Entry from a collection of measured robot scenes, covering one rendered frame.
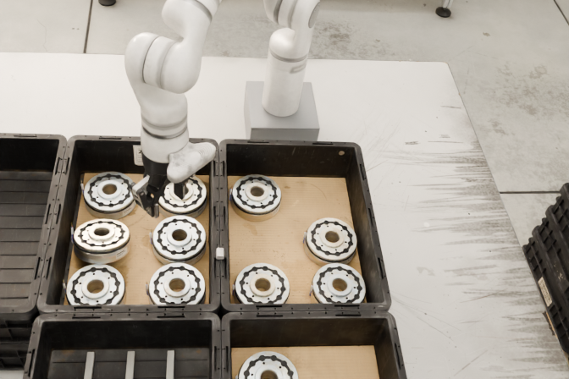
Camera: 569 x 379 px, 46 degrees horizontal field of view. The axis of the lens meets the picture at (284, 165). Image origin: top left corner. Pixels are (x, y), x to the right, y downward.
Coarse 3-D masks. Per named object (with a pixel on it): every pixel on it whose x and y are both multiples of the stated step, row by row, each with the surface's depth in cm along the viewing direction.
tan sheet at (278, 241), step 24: (288, 192) 144; (312, 192) 145; (336, 192) 146; (288, 216) 140; (312, 216) 141; (336, 216) 141; (240, 240) 134; (264, 240) 135; (288, 240) 136; (240, 264) 131; (288, 264) 132; (312, 264) 133; (264, 288) 128; (336, 288) 130
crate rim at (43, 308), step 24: (72, 144) 133; (216, 144) 137; (216, 168) 133; (216, 192) 129; (216, 216) 125; (48, 240) 118; (216, 240) 122; (48, 264) 115; (216, 264) 118; (48, 288) 112; (216, 288) 115; (48, 312) 109; (72, 312) 109; (96, 312) 110; (120, 312) 110; (144, 312) 111; (216, 312) 114
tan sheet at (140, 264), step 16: (128, 176) 142; (208, 176) 144; (208, 192) 142; (80, 208) 135; (208, 208) 139; (80, 224) 133; (128, 224) 134; (144, 224) 134; (208, 224) 136; (144, 240) 132; (176, 240) 133; (208, 240) 134; (128, 256) 129; (144, 256) 129; (208, 256) 131; (128, 272) 127; (144, 272) 127; (208, 272) 129; (128, 288) 124; (144, 288) 125; (176, 288) 126; (208, 288) 126; (64, 304) 121; (128, 304) 122; (144, 304) 123
